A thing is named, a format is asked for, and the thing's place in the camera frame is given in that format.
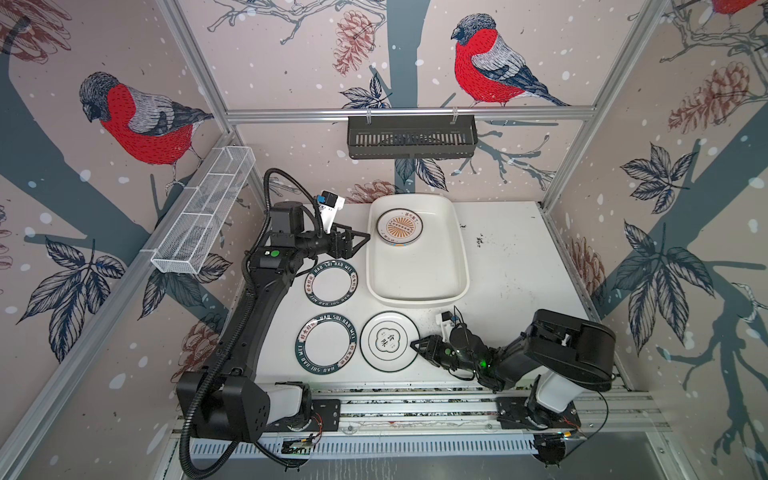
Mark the white plastic bin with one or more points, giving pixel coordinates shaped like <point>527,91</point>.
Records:
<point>430,272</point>

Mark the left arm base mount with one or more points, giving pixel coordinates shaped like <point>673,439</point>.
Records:
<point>325,417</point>

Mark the horizontal aluminium frame bar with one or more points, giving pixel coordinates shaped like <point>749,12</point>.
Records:
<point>238,117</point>

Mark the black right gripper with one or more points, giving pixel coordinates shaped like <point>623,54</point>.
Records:
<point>433,341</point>

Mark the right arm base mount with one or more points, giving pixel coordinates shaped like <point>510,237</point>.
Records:
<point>519,413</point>

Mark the white mesh wall shelf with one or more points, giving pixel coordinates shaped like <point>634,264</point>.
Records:
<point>191,237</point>

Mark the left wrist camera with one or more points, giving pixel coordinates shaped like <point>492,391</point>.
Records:
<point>329,204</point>

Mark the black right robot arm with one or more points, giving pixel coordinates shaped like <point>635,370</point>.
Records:
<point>577,355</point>

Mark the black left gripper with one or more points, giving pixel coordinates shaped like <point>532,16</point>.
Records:
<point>346,251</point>

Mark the orange sunburst plate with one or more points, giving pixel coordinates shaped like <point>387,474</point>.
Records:
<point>399,227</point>

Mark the green rim plate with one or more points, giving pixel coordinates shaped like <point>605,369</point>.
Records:
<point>326,344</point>
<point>331,283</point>

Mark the black hanging wire basket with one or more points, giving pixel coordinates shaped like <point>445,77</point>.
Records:
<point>412,137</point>

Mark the white flower plate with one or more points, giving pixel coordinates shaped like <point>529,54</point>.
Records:
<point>385,342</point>

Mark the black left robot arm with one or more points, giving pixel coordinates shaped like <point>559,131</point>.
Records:
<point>222,400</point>

